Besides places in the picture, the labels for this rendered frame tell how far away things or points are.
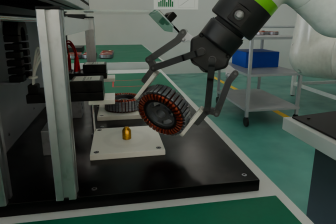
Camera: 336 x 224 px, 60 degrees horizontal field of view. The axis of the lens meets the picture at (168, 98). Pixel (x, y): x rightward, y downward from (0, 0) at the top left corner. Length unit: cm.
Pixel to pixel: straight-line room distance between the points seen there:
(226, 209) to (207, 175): 8
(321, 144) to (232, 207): 42
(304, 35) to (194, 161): 51
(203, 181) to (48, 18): 35
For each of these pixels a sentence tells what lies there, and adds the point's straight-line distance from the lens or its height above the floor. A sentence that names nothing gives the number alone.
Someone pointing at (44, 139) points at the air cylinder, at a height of 81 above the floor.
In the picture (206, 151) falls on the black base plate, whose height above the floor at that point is 77.
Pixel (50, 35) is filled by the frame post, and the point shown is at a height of 102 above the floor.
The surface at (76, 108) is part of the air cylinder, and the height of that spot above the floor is 80.
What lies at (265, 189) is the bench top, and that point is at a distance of 56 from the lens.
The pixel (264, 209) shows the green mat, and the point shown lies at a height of 75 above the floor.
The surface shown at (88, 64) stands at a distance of 84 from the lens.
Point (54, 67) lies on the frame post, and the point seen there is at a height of 97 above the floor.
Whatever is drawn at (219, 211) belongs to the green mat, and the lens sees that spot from 49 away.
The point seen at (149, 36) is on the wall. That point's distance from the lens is 598.
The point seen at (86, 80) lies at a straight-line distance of 60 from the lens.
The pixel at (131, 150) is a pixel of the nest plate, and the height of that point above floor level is 78.
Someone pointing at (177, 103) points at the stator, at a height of 88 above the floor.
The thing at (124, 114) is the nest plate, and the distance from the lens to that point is 83.
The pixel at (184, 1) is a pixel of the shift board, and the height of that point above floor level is 146.
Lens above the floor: 103
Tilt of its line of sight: 14 degrees down
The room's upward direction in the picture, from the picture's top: straight up
